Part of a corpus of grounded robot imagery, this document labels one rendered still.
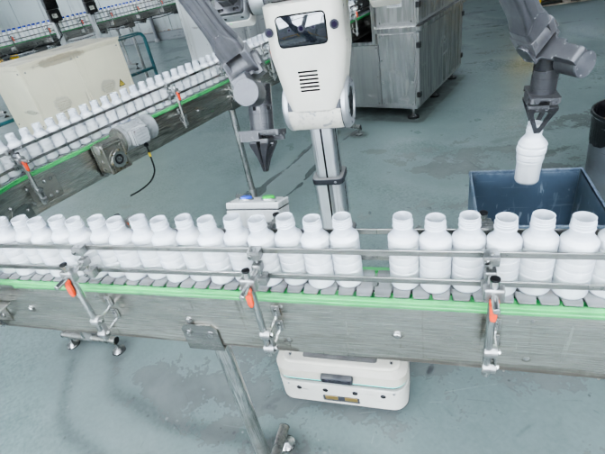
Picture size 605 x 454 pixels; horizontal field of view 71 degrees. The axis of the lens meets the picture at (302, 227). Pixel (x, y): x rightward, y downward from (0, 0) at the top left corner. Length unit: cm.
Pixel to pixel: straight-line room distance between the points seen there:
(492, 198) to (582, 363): 66
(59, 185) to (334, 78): 143
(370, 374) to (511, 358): 82
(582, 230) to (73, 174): 205
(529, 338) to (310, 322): 44
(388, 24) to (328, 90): 314
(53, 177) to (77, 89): 274
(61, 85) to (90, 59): 41
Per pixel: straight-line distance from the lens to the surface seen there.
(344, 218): 86
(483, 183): 147
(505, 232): 82
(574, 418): 202
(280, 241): 88
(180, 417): 212
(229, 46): 103
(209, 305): 104
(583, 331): 96
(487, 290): 79
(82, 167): 233
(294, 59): 134
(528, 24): 107
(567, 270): 89
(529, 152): 125
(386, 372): 172
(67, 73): 490
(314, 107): 136
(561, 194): 154
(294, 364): 179
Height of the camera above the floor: 161
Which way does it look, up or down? 32 degrees down
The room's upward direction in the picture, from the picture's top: 11 degrees counter-clockwise
